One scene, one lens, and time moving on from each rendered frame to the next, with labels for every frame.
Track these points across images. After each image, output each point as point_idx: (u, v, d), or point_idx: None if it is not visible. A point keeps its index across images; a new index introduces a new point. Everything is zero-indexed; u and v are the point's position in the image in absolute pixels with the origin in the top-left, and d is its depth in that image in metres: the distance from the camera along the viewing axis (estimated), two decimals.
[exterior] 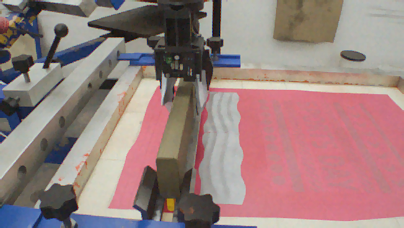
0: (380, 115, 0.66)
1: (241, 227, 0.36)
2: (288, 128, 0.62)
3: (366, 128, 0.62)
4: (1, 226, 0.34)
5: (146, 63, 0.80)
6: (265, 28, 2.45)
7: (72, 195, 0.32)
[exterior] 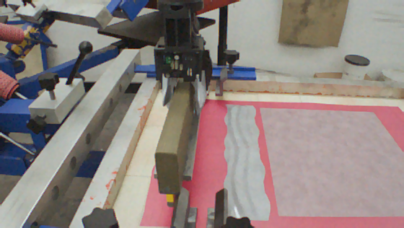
0: (392, 128, 0.68)
1: None
2: None
3: None
4: None
5: None
6: (270, 32, 2.47)
7: (115, 220, 0.34)
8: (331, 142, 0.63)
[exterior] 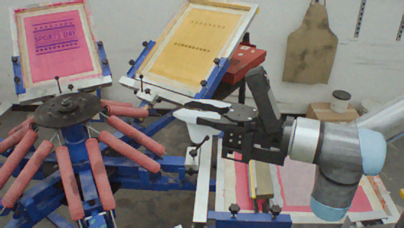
0: None
1: (285, 214, 1.17)
2: None
3: None
4: (211, 217, 1.16)
5: None
6: (276, 73, 3.27)
7: (239, 206, 1.14)
8: (309, 174, 1.43)
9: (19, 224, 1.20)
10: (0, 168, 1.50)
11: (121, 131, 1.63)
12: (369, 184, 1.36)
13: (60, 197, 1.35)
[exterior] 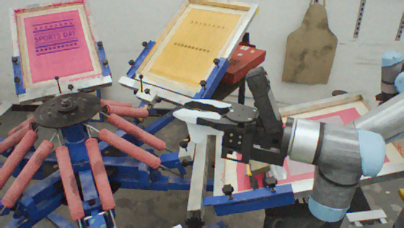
0: (348, 122, 1.34)
1: (286, 185, 1.09)
2: None
3: None
4: (208, 203, 1.12)
5: None
6: (276, 73, 3.27)
7: (232, 186, 1.09)
8: None
9: (19, 224, 1.20)
10: (0, 168, 1.50)
11: (121, 131, 1.64)
12: None
13: (60, 197, 1.35)
